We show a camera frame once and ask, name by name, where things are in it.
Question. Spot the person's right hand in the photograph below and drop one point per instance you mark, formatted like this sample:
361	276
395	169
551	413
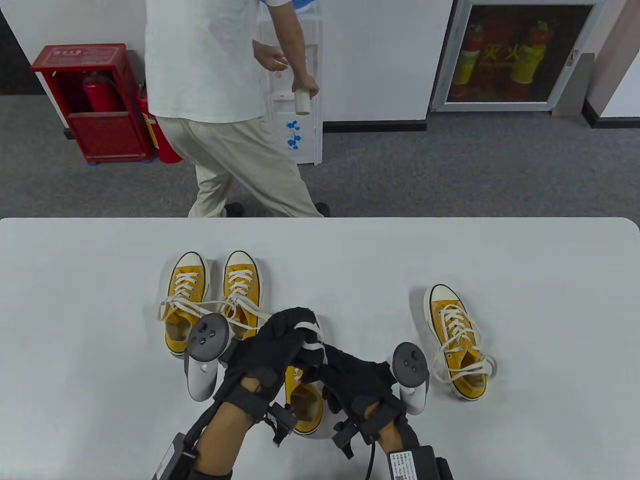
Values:
355	380

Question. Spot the person's left hand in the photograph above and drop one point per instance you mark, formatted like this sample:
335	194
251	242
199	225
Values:
270	350

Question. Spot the yellow shoe with white laces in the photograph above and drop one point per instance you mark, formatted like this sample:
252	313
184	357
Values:
440	311
242	277
185	280
305	405

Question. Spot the person's left forearm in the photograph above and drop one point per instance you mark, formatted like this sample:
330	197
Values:
225	440

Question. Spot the person's right forearm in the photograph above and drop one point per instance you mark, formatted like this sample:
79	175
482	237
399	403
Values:
395	437

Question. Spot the gray tracking controller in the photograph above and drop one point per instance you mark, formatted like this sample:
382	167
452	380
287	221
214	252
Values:
207	340
411	367

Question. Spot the black labelled wrist box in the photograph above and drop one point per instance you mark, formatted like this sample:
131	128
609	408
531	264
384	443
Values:
412	462
172	457

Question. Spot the white water dispenser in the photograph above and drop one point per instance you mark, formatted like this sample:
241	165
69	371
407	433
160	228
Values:
300	135

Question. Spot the red fire extinguisher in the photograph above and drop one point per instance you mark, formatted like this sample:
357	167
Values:
100	97
160	145

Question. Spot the white cup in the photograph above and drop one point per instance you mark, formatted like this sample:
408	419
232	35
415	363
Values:
302	102

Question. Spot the red extinguisher floor cabinet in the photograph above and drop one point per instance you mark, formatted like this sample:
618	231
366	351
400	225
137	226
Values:
105	137

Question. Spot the red extinguisher behind glass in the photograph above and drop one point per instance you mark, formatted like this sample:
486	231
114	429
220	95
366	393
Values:
530	60
470	60

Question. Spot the gray metal panel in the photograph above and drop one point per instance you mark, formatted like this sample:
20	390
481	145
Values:
575	90

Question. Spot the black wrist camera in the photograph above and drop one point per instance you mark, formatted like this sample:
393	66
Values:
284	422
347	440

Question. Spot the glass door wall cabinet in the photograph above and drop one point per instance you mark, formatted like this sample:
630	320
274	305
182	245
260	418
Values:
520	55

